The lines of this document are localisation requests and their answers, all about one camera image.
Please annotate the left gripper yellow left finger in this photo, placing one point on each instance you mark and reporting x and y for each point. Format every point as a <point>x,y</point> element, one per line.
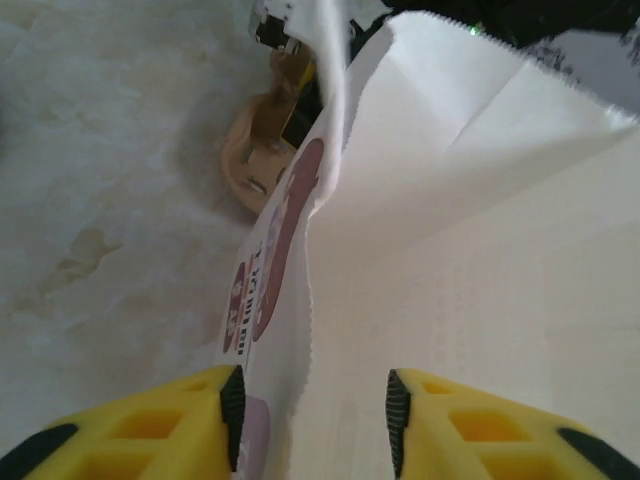
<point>125,440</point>

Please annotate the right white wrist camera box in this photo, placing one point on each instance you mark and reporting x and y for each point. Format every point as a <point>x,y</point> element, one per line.
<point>270,30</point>

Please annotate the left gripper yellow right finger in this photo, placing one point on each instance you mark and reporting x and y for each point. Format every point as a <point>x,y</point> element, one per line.
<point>500,440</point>

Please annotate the white printed paper bag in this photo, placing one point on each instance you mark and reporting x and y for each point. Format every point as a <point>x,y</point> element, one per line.
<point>450,250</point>

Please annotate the brown pulp cup carrier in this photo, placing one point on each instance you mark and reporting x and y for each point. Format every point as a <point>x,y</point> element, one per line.
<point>245,165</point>

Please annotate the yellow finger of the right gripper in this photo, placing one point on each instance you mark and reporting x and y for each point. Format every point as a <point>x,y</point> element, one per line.
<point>297,127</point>

